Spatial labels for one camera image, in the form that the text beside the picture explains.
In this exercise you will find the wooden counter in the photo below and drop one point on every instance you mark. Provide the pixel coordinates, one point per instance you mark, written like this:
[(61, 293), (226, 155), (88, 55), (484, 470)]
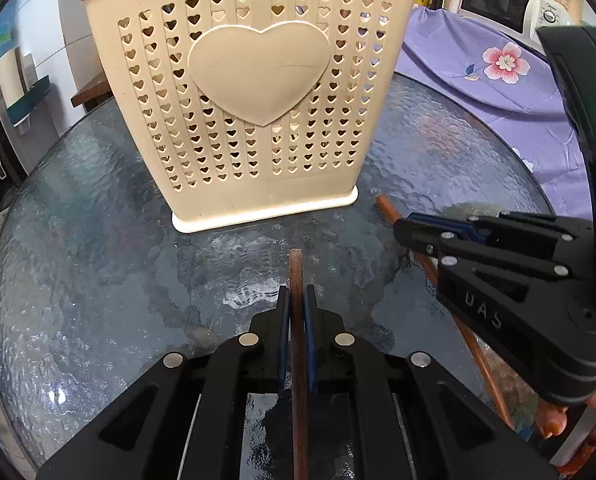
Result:
[(95, 92)]

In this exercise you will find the purple floral cloth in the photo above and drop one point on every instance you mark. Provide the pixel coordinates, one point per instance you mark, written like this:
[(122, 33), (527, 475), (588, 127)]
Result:
[(478, 100)]

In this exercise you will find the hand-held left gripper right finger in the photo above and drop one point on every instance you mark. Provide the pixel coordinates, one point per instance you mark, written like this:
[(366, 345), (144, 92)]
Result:
[(311, 340)]

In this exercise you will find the white microwave oven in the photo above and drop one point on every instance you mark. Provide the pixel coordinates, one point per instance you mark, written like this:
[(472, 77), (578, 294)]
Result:
[(503, 5)]

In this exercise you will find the teal wall holder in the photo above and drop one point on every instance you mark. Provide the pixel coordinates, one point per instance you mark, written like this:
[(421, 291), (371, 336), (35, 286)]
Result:
[(28, 102)]

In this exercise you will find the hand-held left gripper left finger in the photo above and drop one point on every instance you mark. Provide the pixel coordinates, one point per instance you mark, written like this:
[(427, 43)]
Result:
[(284, 340)]

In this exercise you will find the cream heart-pattern utensil holder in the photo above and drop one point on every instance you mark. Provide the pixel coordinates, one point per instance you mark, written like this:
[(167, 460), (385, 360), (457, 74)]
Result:
[(258, 75)]

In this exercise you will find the person's right hand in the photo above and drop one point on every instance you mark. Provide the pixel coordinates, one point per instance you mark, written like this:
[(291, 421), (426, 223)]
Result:
[(550, 420)]

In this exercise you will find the long reddish brown chopstick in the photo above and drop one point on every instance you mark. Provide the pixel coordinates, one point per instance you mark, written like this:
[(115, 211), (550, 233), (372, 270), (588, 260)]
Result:
[(470, 340)]

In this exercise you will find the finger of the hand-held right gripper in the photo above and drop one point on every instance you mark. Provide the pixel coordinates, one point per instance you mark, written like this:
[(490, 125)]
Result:
[(428, 242), (528, 230)]

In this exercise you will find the thin dark brown chopstick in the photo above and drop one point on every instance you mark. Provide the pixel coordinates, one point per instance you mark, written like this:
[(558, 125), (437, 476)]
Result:
[(297, 280)]

